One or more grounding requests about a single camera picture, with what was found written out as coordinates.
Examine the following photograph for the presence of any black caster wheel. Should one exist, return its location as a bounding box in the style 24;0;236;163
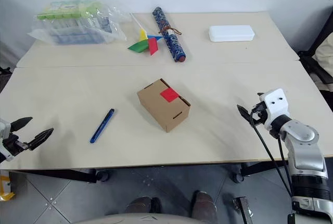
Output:
96;169;110;182
232;171;245;183

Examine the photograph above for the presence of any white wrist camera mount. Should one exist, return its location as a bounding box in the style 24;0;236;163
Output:
260;88;291;131
0;119;14;163

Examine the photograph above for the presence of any brown cardboard box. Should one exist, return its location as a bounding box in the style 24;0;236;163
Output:
137;78;192;133

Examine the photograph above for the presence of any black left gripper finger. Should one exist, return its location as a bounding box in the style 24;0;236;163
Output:
10;116;33;132
28;128;55;152

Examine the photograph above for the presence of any black metal bracket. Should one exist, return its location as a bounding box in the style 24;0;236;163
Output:
233;196;254;224

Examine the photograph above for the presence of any blue patterned rolled scroll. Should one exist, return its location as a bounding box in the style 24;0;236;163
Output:
152;6;187;64

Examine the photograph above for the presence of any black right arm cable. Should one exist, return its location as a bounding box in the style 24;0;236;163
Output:
249;109;296;199

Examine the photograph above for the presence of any black table leg frame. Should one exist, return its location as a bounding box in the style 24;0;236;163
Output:
240;160;289;178
9;168;97;184

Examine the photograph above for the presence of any white rectangular case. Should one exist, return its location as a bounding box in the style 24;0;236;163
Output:
208;25;255;43

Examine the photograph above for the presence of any yellow floor object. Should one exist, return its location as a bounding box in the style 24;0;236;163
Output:
0;176;16;202

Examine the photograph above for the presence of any clear plastic bag with packs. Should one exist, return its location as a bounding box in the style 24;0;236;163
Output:
27;0;132;46

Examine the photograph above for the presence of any red tape seal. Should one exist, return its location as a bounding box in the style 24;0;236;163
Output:
159;89;181;103

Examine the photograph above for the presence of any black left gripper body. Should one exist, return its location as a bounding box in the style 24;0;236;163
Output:
2;133;29;157

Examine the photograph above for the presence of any blue pen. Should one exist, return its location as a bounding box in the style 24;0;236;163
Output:
89;108;116;144

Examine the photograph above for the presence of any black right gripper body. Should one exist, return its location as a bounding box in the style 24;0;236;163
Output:
250;101;269;127

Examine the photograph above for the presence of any colourful paper pinwheel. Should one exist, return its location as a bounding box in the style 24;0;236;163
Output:
127;13;168;56

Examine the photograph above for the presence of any grey robot torso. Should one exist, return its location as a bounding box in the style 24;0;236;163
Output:
75;212;203;224

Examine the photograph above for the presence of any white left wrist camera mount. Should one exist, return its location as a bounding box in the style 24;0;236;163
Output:
0;119;14;163

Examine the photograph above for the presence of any dark rounded foot shape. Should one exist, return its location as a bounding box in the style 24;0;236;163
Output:
191;190;218;222
124;195;162;216

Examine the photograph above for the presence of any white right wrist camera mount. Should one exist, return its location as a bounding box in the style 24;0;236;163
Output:
260;88;291;131

